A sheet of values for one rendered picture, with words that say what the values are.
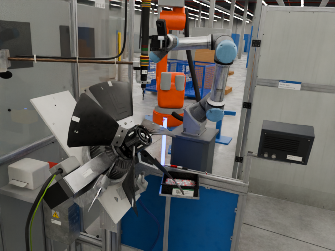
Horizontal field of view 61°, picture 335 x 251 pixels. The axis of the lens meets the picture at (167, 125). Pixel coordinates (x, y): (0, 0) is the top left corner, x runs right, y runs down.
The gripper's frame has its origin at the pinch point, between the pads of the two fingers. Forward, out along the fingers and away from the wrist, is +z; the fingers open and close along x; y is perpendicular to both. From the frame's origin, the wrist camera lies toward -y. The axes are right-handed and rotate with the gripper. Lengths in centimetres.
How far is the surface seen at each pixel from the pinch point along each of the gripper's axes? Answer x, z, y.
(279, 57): -61, -173, 13
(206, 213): -33, -29, 108
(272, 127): -63, -26, 43
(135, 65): 1.7, 10.8, 13.0
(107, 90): 18.4, 8.1, 27.2
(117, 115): 9.0, 13.8, 37.7
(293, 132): -73, -24, 43
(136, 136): -5.7, 22.0, 43.0
